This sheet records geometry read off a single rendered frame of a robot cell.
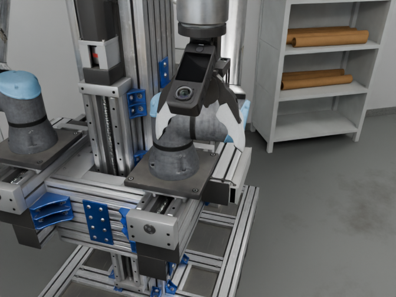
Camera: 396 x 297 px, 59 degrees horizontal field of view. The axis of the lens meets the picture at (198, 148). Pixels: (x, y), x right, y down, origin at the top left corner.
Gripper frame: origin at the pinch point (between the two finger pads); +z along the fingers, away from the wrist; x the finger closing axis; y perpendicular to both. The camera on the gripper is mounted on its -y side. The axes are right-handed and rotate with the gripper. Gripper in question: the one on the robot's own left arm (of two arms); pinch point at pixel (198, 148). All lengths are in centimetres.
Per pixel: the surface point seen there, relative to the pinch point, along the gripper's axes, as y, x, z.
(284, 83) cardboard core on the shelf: 241, -4, 74
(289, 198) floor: 163, -21, 132
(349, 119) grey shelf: 282, -67, 117
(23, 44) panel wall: 168, 186, 37
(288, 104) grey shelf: 279, -9, 108
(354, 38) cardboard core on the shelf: 257, -52, 37
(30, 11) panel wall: 173, 177, 14
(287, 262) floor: 102, -24, 132
